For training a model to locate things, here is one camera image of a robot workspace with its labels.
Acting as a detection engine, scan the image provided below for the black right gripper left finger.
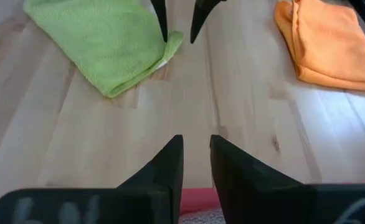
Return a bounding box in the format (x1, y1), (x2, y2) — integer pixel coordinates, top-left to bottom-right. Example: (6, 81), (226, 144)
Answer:
(0, 134), (185, 224)

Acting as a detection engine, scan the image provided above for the orange microfiber towel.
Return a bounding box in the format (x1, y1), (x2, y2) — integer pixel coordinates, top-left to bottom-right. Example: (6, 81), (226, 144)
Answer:
(273, 0), (365, 92)

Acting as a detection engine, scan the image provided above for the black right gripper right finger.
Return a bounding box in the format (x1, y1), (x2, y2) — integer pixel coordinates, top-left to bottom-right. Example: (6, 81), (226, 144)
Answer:
(209, 134), (365, 224)

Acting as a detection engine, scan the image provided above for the green microfiber towel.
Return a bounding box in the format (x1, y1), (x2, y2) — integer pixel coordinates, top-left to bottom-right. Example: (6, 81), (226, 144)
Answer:
(22, 0), (184, 100)

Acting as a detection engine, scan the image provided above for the pink plastic bin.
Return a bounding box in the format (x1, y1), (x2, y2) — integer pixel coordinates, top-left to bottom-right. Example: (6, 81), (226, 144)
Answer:
(179, 187), (223, 216)

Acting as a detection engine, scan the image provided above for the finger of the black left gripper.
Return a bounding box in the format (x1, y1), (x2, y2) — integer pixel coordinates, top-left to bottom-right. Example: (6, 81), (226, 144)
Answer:
(189, 0), (227, 45)
(150, 0), (169, 44)

